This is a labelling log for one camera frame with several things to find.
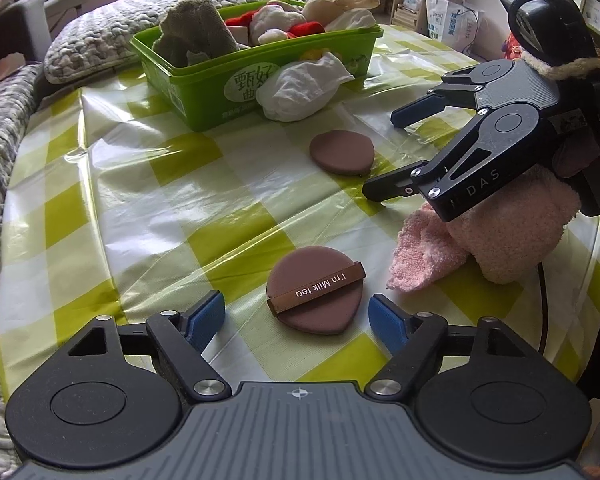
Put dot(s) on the beige cloth doll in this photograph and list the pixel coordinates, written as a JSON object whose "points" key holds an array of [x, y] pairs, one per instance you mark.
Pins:
{"points": [[320, 7]]}

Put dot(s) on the pink fleece towel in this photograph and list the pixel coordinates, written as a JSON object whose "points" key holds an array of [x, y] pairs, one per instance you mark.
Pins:
{"points": [[510, 230]]}

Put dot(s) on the grey knitted towel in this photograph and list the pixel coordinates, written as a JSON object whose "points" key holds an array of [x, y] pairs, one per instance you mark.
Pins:
{"points": [[195, 30]]}

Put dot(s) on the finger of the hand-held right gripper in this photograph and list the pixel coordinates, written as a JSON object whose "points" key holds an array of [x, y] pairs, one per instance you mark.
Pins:
{"points": [[395, 185], [415, 110]]}

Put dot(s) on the person's right hand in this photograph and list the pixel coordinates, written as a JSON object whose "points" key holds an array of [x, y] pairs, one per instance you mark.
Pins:
{"points": [[580, 152]]}

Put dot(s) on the grey quilted sofa cover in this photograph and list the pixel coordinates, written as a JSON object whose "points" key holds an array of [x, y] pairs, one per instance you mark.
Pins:
{"points": [[0, 125]]}

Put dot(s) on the red santa plush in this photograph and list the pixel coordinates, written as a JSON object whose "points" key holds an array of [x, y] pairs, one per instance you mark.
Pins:
{"points": [[307, 28]]}

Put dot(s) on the white printed bag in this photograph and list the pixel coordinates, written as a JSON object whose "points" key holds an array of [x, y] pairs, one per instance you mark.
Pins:
{"points": [[452, 22]]}

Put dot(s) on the green plastic bin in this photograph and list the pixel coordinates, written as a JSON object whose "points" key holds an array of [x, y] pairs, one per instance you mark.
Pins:
{"points": [[200, 90]]}

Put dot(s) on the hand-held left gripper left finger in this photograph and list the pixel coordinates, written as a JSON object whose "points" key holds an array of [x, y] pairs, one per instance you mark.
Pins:
{"points": [[207, 320]]}

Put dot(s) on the grey quilted pillow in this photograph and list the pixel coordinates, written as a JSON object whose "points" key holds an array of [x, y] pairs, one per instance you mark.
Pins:
{"points": [[105, 30]]}

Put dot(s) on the brown makeup puff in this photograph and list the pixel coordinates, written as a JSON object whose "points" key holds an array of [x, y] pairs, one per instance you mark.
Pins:
{"points": [[305, 320], [340, 152]]}

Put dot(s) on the grey sofa armrest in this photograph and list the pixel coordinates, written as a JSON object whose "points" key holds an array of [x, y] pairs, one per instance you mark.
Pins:
{"points": [[20, 25]]}

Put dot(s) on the yellow-green checked tablecloth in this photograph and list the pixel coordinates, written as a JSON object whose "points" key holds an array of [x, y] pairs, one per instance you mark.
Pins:
{"points": [[130, 200]]}

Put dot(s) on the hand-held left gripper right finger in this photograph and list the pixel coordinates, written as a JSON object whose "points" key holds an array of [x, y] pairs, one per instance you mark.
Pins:
{"points": [[387, 327]]}

